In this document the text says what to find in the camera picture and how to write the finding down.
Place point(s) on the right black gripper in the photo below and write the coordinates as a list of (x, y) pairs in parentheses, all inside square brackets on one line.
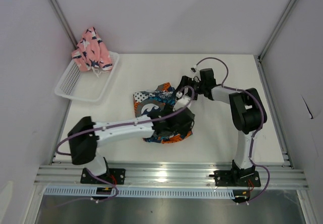
[(186, 81)]

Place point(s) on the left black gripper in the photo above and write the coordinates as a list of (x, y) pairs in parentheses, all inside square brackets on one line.
[(183, 130)]

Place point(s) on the blue orange patterned shorts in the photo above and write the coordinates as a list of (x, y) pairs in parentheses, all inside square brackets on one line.
[(157, 104)]

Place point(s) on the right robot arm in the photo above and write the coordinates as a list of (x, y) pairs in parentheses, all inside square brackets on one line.
[(247, 111)]

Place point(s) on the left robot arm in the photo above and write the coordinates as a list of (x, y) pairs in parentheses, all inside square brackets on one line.
[(87, 136)]

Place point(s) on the pink star patterned shorts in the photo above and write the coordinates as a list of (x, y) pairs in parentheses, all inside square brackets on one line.
[(91, 53)]

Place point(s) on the white plastic basket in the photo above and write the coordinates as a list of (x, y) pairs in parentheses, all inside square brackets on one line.
[(85, 86)]

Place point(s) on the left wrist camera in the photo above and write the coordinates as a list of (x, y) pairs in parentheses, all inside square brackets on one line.
[(181, 101)]

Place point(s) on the right aluminium frame post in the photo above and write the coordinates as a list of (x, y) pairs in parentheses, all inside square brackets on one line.
[(286, 13)]

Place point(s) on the aluminium frame post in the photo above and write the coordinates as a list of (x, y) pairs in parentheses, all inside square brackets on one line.
[(63, 21), (286, 13)]

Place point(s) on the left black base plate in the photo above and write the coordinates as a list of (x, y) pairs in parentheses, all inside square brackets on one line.
[(114, 176)]

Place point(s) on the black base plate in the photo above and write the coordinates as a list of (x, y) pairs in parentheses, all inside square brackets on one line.
[(236, 177), (114, 176)]

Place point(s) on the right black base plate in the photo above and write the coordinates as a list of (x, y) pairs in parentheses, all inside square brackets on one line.
[(236, 177)]

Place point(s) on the white slotted cable duct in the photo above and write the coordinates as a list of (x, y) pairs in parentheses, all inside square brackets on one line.
[(208, 193)]

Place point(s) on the aluminium mounting rail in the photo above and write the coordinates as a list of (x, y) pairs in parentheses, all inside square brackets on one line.
[(168, 175)]

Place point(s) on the left aluminium frame post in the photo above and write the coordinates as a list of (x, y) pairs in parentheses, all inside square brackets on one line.
[(63, 21)]

